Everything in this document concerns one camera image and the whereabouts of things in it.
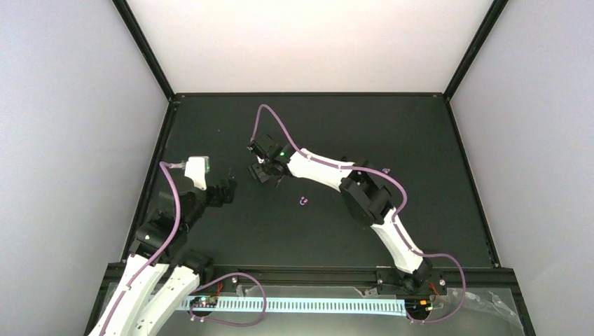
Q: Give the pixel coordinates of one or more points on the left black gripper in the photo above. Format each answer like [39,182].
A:
[216,199]

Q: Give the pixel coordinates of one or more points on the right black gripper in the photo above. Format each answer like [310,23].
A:
[252,172]

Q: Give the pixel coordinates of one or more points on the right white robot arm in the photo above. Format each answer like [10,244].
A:
[365,192]

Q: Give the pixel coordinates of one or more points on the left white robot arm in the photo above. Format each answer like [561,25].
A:
[159,271]

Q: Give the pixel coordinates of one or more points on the left circuit board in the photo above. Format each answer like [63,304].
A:
[204,303]

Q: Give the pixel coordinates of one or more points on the circuit board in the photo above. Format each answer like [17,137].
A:
[419,305]
[204,303]

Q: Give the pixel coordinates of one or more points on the right circuit board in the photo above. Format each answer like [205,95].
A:
[419,305]

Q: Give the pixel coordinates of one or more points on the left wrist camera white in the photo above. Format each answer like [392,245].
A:
[196,169]

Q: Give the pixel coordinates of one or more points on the black aluminium front rail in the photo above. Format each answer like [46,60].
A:
[386,279]

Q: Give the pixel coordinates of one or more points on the white slotted cable duct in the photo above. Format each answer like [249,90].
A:
[389,307]

